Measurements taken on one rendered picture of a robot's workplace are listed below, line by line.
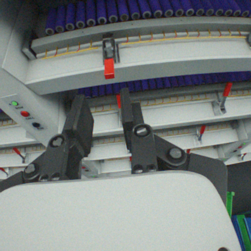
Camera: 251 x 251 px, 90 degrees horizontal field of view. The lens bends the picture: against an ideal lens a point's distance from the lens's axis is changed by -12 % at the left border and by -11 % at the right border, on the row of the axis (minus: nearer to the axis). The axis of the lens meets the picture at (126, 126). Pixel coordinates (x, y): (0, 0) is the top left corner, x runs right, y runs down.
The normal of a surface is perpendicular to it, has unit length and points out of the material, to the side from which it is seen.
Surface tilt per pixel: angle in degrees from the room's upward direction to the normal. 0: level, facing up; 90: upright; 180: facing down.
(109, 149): 19
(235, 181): 0
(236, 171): 0
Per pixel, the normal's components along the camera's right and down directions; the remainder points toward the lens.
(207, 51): -0.06, -0.24
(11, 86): 0.08, 0.83
